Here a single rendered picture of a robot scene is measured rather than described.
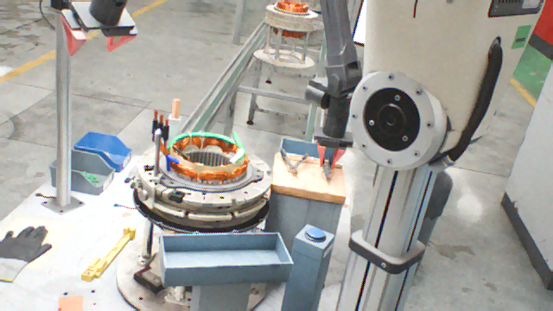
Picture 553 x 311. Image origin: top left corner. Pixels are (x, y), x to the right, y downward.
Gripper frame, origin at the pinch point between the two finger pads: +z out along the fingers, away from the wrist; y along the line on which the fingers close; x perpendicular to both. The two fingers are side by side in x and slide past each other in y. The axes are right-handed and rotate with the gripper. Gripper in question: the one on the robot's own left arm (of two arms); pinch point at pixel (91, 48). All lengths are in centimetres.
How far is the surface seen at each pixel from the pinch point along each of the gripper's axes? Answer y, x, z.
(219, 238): -12.4, 41.7, 13.5
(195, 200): -13.2, 31.6, 14.5
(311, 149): -68, 23, 25
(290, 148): -64, 20, 28
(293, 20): -198, -87, 85
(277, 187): -39, 34, 18
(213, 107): -114, -45, 96
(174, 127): -22.9, 9.6, 19.1
